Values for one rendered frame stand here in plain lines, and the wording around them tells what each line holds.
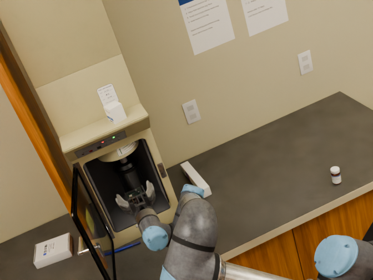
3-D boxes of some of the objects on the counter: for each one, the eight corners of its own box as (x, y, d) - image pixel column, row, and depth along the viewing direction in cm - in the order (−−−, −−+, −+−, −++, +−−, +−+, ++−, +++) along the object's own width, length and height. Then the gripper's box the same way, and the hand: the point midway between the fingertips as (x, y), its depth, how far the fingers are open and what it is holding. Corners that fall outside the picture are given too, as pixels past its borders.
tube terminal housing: (102, 216, 233) (29, 67, 194) (167, 187, 238) (108, 35, 199) (113, 249, 212) (34, 89, 173) (184, 216, 217) (122, 53, 178)
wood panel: (81, 206, 245) (-76, -102, 174) (87, 204, 245) (-67, -105, 174) (100, 271, 203) (-97, -99, 132) (106, 268, 204) (-86, -102, 133)
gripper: (166, 194, 175) (151, 166, 192) (114, 217, 172) (104, 188, 189) (174, 212, 179) (158, 184, 196) (123, 235, 176) (111, 205, 193)
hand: (134, 192), depth 194 cm, fingers open, 14 cm apart
